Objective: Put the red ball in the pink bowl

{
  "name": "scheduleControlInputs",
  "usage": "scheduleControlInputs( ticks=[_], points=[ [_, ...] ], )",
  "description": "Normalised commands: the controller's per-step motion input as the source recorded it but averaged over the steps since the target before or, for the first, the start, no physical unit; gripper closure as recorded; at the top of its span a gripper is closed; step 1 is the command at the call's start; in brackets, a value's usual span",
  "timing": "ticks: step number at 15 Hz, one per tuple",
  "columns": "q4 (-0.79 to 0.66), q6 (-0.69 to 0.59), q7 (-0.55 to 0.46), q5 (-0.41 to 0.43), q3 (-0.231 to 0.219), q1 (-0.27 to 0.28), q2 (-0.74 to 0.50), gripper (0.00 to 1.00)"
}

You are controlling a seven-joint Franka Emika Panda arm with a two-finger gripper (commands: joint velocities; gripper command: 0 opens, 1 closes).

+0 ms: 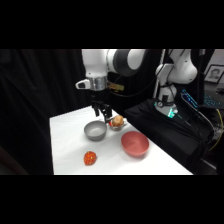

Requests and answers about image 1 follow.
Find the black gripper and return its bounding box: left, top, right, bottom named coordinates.
left=91, top=94, right=113, bottom=125

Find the red ball with yellow spots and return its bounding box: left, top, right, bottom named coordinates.
left=83, top=150, right=98, bottom=167

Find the grey bowl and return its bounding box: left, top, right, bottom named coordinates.
left=83, top=120, right=108, bottom=142

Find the pink bowl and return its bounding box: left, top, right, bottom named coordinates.
left=120, top=130, right=150, bottom=158

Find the gingerbread man plush toy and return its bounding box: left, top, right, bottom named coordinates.
left=111, top=114, right=125, bottom=128

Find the small metal pot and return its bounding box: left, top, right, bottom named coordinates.
left=108, top=116, right=128, bottom=132

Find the black robot stand cover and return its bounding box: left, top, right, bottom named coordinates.
left=123, top=98, right=214, bottom=175

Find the small green light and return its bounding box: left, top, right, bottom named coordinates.
left=166, top=108, right=178, bottom=120

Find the blue-lit device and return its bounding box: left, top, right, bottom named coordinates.
left=180, top=89, right=201, bottom=110

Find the teal-lit keyboard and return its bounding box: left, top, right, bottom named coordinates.
left=201, top=93, right=223, bottom=108

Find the framed picture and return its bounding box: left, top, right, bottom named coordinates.
left=203, top=64, right=224, bottom=84

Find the tan wrist camera box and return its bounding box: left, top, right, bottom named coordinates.
left=107, top=81, right=125, bottom=92

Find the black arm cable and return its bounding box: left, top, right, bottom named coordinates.
left=108, top=74, right=158, bottom=99

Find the yellow cable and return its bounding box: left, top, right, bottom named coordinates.
left=209, top=108, right=224, bottom=152

